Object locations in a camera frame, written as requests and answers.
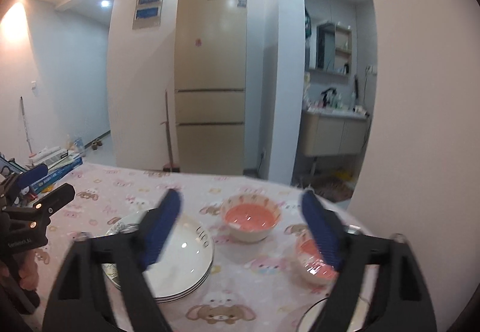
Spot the white ribbed bowl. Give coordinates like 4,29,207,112
296,294,369,331

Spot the pink carrot bowl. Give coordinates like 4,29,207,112
220,194,281,243
295,230,338,286

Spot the white life plate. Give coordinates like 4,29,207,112
101,207,216,304

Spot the person's left hand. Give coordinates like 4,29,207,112
14,250,39,291

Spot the white mop stick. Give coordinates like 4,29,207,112
19,96,33,156

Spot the stack of boxes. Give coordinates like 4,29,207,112
26,146,83,194

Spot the broom with red dustpan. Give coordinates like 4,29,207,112
160,89,181,173

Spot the bathroom floor mat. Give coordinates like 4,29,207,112
298,172,356,203

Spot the pink cartoon tablecloth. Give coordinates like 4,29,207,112
22,162,380,332

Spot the bathroom vanity cabinet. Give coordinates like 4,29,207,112
298,111,368,157

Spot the white hair dryer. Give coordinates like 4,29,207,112
353,105,370,117

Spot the black faucet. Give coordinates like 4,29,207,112
320,87,337,107

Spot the beige three-door refrigerator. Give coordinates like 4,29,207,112
174,0,247,176

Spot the bathroom mirror cabinet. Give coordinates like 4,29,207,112
307,20,353,77

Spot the wall electrical panel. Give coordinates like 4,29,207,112
133,0,164,30

